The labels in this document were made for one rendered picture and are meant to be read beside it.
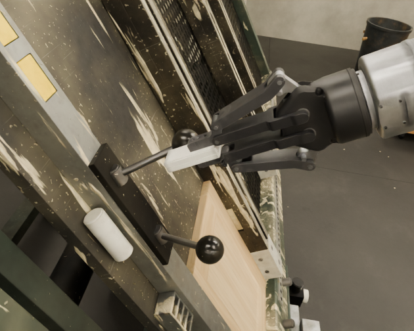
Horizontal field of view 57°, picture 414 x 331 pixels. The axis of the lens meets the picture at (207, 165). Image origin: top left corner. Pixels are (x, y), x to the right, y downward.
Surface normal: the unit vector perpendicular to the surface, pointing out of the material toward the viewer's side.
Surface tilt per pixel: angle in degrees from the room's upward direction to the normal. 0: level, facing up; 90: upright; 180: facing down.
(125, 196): 60
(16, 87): 90
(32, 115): 90
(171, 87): 90
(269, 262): 90
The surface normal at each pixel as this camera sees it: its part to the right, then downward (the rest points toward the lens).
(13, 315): 0.90, -0.27
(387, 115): -0.12, 0.59
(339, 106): -0.31, 0.12
